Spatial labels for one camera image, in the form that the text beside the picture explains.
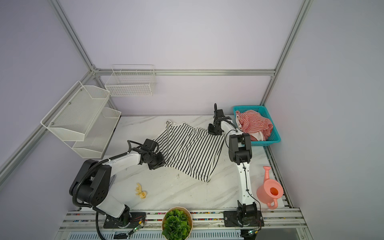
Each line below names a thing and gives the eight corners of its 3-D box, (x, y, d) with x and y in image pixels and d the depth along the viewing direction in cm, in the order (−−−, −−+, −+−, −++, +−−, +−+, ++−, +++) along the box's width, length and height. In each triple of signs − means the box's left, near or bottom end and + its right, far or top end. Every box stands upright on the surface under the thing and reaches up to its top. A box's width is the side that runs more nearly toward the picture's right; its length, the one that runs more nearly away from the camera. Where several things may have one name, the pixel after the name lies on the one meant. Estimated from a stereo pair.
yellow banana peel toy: (133, 189, 86) (131, 188, 83) (140, 184, 88) (138, 182, 85) (141, 200, 82) (139, 199, 79) (148, 194, 84) (146, 193, 81)
